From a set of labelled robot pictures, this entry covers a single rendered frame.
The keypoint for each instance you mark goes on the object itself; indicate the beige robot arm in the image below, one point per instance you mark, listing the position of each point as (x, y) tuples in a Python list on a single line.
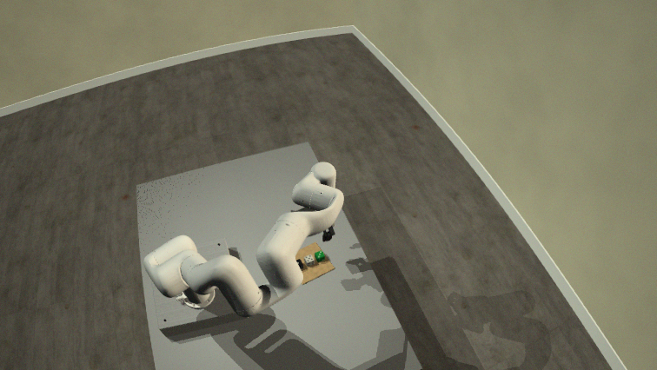
[(275, 255)]

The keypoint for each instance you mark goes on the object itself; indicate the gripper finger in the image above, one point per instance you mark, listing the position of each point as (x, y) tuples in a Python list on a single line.
[(327, 236)]

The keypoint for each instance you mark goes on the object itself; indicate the tan mottled mat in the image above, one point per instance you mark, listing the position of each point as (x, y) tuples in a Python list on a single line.
[(315, 270)]

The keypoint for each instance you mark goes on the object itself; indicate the white die with black pips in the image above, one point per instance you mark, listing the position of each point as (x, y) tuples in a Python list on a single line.
[(309, 260)]

